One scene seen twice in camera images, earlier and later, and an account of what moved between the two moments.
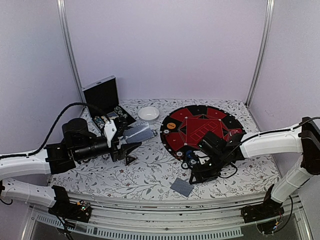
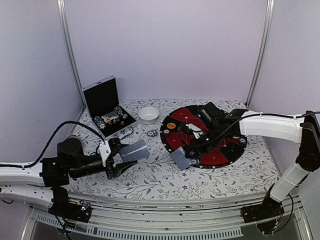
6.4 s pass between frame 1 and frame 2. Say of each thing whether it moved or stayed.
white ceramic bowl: stayed
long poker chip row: stayed
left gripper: moved
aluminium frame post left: stayed
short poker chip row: stayed
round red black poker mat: stayed
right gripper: moved
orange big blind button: stayed
